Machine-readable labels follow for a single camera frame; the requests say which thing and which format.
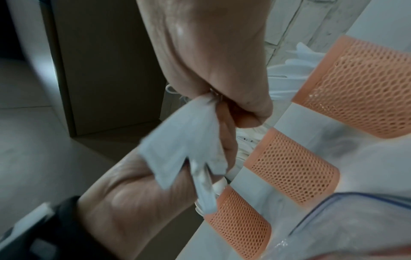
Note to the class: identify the person's left hand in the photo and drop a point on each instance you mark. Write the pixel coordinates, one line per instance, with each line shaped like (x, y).
(128, 200)

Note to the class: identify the person's right hand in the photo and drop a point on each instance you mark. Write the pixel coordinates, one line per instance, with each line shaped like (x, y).
(205, 48)

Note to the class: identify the brown cardboard box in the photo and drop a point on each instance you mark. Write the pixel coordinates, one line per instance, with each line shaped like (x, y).
(106, 66)

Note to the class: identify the white basket with orange mesh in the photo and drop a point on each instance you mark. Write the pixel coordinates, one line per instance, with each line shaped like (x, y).
(292, 172)

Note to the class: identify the clear plastic zip bag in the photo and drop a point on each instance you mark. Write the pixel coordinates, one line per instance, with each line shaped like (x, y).
(350, 228)

